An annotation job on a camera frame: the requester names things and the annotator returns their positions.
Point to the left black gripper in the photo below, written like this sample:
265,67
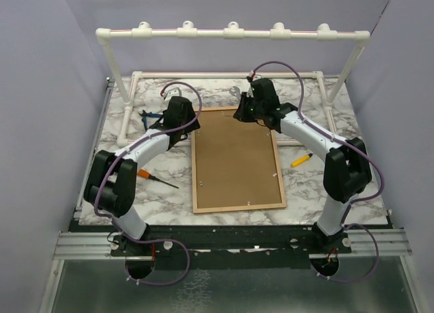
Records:
190,128

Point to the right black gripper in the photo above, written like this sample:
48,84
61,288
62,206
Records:
241,114

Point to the brown wooden picture frame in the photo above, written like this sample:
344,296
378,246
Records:
235,166

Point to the yellow black screwdriver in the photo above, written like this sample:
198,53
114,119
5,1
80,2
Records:
301,160

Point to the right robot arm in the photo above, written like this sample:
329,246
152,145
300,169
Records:
346,168

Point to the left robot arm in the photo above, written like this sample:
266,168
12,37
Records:
111,184

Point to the silver open-end wrench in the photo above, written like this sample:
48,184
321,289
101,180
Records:
235,91

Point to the white PVC pipe rack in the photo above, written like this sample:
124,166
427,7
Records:
187,31

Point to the blue handled pliers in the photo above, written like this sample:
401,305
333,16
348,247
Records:
148,115

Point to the orange handled screwdriver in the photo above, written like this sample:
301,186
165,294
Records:
146,175

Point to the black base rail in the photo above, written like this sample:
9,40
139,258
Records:
242,247

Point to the aluminium extrusion rail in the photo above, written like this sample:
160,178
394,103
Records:
82,246

